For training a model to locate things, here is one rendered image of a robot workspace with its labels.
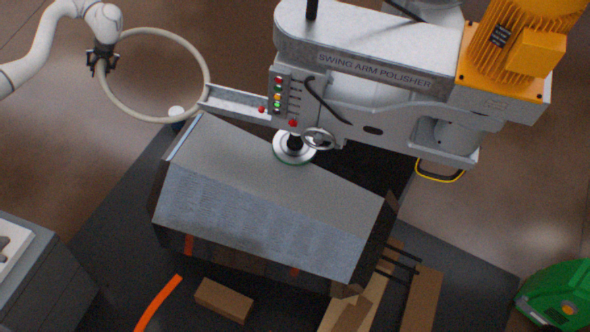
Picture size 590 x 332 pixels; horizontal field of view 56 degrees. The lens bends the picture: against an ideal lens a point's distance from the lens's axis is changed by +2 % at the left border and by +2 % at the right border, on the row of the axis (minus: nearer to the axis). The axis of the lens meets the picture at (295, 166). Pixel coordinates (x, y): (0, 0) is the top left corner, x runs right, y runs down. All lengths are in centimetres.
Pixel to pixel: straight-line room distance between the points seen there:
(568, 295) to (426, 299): 70
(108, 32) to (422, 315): 214
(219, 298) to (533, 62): 201
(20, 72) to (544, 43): 167
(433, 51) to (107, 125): 243
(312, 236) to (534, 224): 170
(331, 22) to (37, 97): 255
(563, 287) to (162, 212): 201
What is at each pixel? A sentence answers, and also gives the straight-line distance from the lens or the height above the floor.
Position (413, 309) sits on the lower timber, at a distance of 320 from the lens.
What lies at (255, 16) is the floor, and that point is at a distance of 434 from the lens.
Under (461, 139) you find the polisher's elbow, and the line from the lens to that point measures 220.
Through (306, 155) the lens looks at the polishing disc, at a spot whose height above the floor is 85.
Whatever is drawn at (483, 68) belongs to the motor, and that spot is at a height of 173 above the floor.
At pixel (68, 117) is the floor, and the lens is 392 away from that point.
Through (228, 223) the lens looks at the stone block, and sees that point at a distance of 261.
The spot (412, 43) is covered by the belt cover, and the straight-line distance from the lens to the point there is 197.
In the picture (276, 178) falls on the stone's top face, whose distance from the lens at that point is 258.
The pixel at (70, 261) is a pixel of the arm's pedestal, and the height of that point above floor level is 52.
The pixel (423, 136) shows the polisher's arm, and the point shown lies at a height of 122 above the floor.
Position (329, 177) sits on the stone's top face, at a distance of 260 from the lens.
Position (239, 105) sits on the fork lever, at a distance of 253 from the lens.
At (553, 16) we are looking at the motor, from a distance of 175.
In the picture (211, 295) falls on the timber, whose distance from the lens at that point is 307.
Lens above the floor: 306
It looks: 60 degrees down
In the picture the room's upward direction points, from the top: 8 degrees clockwise
